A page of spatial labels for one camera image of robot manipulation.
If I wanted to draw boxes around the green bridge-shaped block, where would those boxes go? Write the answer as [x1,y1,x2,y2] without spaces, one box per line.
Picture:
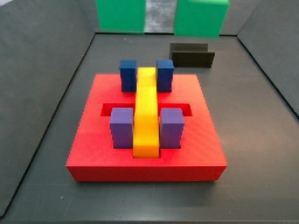
[96,0,230,39]

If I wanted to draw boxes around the red base board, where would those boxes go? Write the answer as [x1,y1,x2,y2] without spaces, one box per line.
[67,74,227,182]

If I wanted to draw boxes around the right purple block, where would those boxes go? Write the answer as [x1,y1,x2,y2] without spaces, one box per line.
[160,108,184,149]

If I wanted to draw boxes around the purple block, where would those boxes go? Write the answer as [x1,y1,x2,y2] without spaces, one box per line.
[160,108,184,149]
[110,108,134,149]

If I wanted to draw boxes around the left purple block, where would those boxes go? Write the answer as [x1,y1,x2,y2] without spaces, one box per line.
[110,108,134,149]

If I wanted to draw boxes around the yellow long bar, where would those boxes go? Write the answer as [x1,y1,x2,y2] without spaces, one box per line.
[134,67,159,158]

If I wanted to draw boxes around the right blue block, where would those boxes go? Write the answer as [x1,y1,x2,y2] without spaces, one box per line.
[156,59,174,93]

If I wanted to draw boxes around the blue block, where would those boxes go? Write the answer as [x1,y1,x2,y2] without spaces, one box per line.
[156,59,174,93]
[119,59,136,92]

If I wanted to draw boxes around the left blue block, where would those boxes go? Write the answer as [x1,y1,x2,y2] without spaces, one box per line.
[119,59,136,92]

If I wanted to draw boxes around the black fixture bracket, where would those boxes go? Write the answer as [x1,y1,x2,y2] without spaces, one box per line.
[170,43,215,68]

